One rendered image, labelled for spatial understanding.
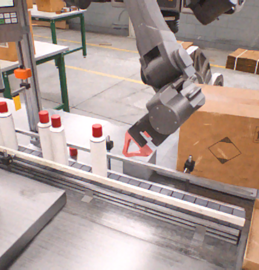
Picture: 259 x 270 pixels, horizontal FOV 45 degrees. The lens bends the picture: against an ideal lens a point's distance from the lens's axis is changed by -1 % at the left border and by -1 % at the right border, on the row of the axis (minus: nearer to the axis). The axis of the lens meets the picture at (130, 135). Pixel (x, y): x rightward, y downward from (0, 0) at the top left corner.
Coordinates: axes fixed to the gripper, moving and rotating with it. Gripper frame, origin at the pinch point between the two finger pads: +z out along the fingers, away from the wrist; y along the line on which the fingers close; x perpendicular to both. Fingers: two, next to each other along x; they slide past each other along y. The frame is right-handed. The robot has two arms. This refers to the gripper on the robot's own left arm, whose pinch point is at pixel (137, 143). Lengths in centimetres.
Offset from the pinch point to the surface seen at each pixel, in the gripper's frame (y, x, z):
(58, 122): -12.4, -22.2, 32.2
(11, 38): -20, -56, 30
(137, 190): -12.2, 11.5, 24.9
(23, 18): -26, -59, 25
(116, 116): -200, -34, 184
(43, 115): -12.0, -27.7, 35.0
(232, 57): -430, 3, 135
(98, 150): -12.7, -6.2, 27.1
